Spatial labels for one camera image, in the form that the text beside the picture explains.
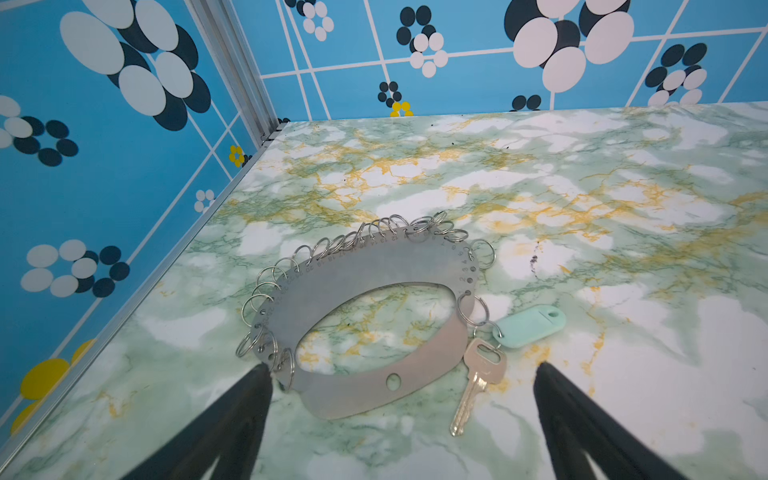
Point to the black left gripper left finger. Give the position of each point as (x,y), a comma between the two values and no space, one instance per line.
(223,440)

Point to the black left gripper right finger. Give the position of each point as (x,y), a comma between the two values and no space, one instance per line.
(578,432)

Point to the steel key organizer plate with rings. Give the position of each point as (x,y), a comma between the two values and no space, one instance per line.
(361,320)

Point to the brass key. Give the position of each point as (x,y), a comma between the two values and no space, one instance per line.
(486,366)

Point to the mint green key tag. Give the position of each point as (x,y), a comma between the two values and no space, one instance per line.
(528,326)

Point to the aluminium frame post left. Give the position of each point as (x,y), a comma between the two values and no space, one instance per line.
(224,36)

